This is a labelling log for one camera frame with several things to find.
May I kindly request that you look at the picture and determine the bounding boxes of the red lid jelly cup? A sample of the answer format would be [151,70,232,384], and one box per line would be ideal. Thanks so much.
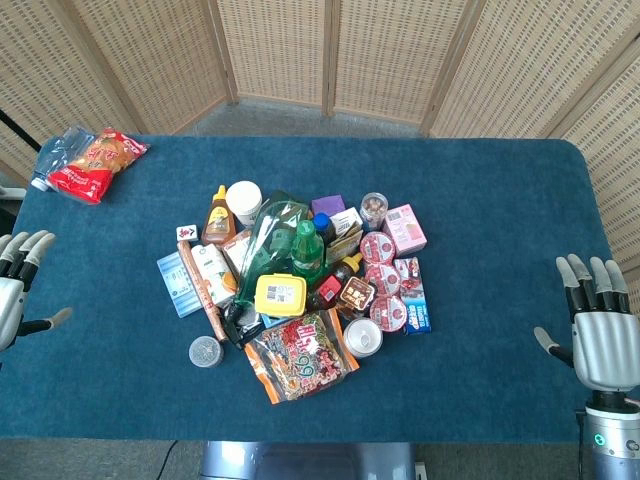
[369,294,408,332]
[359,231,398,265]
[364,262,401,297]

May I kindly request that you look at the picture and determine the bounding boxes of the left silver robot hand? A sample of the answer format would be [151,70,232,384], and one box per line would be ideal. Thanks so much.
[0,229,74,352]

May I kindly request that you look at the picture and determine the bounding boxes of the mixed grain bag orange edges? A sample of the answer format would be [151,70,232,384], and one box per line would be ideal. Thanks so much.
[243,308,360,405]

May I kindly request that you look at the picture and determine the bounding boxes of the green soda bottle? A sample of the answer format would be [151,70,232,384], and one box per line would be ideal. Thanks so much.
[291,219,326,290]

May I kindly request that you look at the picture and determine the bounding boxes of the blue carpet table cover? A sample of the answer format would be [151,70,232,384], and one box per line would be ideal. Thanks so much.
[0,134,627,444]

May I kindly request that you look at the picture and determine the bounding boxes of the black floor cable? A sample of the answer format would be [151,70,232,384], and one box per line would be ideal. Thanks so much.
[158,439,179,480]

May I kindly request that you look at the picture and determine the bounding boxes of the amber honey squeeze bottle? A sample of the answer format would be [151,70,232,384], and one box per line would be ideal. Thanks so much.
[201,184,238,246]

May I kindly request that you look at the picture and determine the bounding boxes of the white paper cup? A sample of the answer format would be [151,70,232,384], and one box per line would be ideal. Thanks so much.
[225,180,264,229]

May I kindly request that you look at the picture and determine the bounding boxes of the red snack bag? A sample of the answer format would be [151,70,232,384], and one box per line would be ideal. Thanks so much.
[48,128,150,205]

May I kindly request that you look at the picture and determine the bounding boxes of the yellow green paper packet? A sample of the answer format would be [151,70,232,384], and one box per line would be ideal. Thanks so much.
[326,228,365,266]

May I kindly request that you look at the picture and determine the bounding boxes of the white-lidded plastic jar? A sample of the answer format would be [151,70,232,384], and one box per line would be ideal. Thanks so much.
[342,317,384,359]

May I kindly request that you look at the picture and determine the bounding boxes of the light blue tissue pack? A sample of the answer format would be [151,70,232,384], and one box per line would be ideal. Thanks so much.
[156,251,201,319]

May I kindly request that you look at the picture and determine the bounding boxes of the black pole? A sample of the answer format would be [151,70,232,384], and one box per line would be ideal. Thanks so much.
[0,108,42,151]

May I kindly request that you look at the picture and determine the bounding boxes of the blue and red snack box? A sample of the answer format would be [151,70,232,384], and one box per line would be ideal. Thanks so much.
[393,257,434,335]

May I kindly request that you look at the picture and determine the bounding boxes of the purple box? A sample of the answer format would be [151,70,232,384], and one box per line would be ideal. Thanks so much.
[310,194,348,219]

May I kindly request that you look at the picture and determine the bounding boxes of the small amber sauce bottle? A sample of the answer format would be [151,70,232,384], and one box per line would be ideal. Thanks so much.
[330,252,364,287]

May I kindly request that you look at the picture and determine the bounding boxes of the white barcode box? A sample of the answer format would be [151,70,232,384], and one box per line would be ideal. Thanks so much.
[329,207,365,237]

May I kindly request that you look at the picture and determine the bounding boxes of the clear plastic water bottle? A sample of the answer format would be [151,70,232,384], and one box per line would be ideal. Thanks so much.
[30,125,96,193]

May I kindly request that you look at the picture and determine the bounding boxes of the pink carton box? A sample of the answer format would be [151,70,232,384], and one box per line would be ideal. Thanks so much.
[383,203,429,253]

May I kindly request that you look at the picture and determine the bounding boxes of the clear jar of nuts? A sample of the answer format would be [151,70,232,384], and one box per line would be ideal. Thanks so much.
[359,192,390,232]

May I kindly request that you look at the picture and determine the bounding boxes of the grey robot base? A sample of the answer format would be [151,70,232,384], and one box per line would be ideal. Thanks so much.
[199,441,417,480]

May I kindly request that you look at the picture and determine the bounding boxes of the rattan folding screen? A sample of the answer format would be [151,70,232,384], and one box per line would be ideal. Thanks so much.
[0,0,640,321]

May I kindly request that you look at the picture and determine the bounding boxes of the dark bottle blue cap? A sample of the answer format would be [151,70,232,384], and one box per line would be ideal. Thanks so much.
[312,212,338,246]

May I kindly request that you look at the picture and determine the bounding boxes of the green spray bottle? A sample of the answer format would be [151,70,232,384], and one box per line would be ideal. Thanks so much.
[223,189,314,347]

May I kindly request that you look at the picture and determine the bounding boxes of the yellow lid sauce tub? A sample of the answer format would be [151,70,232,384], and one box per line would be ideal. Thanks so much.
[254,273,308,319]

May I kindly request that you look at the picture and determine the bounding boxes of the small red box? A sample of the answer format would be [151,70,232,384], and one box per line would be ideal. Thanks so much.
[315,274,343,304]

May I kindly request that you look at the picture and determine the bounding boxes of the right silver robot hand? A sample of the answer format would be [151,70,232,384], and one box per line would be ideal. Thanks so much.
[533,253,640,394]

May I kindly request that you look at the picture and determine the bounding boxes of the small white orange box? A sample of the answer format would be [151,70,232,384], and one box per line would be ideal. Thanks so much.
[222,230,255,275]

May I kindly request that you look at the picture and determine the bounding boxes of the wooden rolling pin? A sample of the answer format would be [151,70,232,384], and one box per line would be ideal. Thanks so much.
[177,239,230,344]

